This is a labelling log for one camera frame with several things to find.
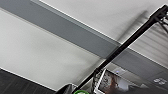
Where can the green rimmed round item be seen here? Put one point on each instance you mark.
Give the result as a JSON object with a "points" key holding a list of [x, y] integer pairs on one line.
{"points": [[80, 92]]}

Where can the white green snack bag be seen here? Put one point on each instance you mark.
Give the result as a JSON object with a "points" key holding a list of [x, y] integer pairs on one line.
{"points": [[106, 81]]}

